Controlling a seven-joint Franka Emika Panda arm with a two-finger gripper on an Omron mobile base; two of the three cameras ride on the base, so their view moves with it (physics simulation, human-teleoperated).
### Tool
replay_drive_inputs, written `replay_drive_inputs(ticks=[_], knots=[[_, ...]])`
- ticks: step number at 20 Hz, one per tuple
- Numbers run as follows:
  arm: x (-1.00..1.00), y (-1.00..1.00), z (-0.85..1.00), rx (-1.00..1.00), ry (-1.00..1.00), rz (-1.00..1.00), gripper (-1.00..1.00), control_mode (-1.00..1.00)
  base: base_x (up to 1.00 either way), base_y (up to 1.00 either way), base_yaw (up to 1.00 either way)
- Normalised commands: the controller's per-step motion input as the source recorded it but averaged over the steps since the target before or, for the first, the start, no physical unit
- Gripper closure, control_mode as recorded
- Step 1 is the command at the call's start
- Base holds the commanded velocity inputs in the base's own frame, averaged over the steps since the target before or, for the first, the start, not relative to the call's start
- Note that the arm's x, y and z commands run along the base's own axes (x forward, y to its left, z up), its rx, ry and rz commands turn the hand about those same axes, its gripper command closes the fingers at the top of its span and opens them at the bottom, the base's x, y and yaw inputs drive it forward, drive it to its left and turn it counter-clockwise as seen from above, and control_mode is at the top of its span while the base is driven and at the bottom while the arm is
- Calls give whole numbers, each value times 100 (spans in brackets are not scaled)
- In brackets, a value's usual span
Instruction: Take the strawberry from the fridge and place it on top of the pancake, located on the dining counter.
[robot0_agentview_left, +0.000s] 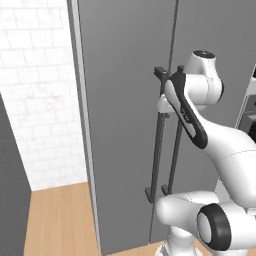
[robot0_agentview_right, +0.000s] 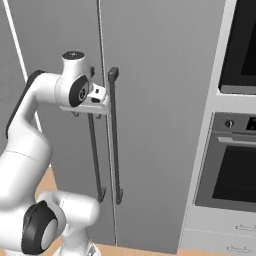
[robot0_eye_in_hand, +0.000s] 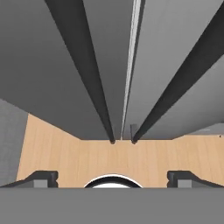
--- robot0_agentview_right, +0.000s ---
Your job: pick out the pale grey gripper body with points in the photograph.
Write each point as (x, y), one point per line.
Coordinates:
(96, 108)

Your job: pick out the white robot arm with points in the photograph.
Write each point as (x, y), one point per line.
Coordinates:
(23, 156)

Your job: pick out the grey fridge door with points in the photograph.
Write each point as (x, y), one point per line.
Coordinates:
(160, 100)
(63, 26)

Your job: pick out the dark oven knob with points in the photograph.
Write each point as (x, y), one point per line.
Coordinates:
(229, 123)

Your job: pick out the steel built-in oven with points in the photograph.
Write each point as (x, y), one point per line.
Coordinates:
(233, 173)

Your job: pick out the white drawer front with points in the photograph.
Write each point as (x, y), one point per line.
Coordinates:
(216, 221)
(206, 243)

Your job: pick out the black built-in microwave oven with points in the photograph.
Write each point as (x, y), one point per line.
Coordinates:
(241, 43)

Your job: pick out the white tall cabinet frame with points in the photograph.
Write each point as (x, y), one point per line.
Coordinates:
(213, 103)

